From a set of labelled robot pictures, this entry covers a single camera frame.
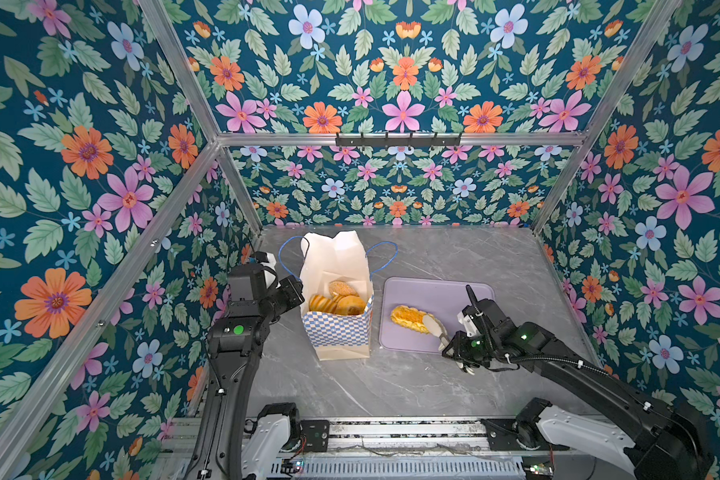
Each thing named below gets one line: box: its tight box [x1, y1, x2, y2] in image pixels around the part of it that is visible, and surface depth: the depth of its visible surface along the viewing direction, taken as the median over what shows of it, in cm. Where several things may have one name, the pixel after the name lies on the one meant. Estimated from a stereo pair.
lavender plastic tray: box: [379, 278, 495, 351], surface depth 97 cm
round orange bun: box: [329, 281, 359, 296], surface depth 98 cm
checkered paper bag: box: [300, 230, 374, 361], surface depth 80 cm
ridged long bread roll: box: [308, 294, 339, 313], surface depth 88 cm
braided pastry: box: [390, 305, 430, 334], surface depth 90 cm
